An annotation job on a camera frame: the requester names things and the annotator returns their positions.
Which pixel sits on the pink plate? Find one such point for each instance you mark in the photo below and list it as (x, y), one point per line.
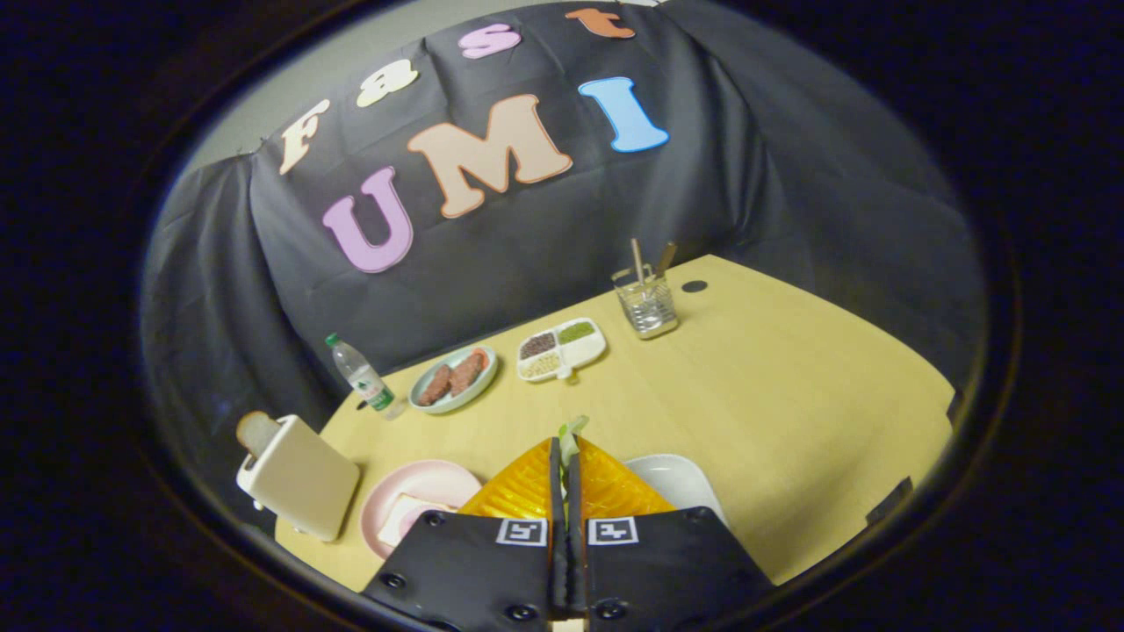
(421, 478)

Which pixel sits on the pile of dark beans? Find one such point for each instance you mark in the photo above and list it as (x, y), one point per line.
(537, 344)

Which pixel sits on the brown fried chicken piece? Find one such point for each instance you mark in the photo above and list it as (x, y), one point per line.
(435, 384)
(466, 373)

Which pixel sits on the pile of pale beans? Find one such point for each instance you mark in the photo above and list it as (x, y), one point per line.
(541, 364)

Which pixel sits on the green lettuce leaf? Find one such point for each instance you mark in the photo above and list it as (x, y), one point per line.
(571, 434)

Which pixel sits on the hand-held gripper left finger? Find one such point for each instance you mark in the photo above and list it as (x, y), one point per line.
(474, 570)

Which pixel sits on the black table edge bracket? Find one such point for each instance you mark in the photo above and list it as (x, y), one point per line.
(889, 502)

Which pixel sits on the clear glass utensil cup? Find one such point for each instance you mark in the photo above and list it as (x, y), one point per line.
(648, 312)

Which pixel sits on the white divided dish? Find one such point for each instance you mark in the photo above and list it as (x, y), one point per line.
(584, 351)

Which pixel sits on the white square plate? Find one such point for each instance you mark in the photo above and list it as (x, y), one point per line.
(676, 483)

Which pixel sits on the light wooden stick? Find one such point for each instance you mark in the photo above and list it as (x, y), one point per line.
(637, 262)

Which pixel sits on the pale green plate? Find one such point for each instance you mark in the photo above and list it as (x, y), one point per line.
(457, 404)

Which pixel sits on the brown crust bread slice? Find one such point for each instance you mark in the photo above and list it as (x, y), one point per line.
(255, 430)

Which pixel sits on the black backdrop cloth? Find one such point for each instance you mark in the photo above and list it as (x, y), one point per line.
(790, 175)

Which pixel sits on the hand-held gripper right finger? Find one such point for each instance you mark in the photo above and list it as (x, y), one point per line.
(667, 570)

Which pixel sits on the pile of green beans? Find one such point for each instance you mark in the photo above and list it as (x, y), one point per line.
(576, 332)

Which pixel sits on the white toaster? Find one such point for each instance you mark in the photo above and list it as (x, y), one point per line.
(303, 478)

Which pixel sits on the clear water bottle green cap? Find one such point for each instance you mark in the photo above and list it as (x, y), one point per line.
(364, 379)

